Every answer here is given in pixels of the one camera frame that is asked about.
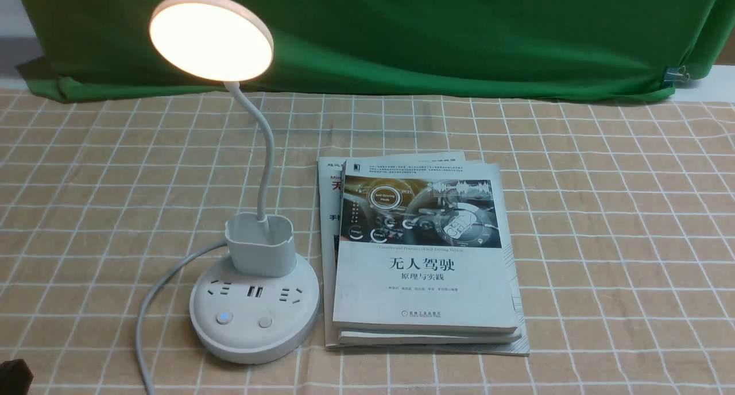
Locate white round desk lamp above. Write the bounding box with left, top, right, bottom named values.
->
left=149, top=0, right=320, bottom=365

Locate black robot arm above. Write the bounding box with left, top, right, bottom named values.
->
left=0, top=359, right=34, bottom=395

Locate bottom thin white booklet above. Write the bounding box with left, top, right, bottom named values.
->
left=318, top=156, right=530, bottom=357

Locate top grey self-driving book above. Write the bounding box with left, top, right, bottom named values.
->
left=332, top=158, right=519, bottom=334

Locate middle white book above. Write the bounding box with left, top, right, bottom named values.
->
left=336, top=161, right=523, bottom=345

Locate checkered orange tablecloth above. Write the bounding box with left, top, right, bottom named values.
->
left=1, top=89, right=734, bottom=394

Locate green backdrop cloth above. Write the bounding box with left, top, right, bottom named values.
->
left=20, top=0, right=733, bottom=102

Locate metal binder clip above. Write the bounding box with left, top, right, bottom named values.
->
left=662, top=65, right=690, bottom=85

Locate white lamp power cable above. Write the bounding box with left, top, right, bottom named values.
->
left=135, top=239, right=229, bottom=395

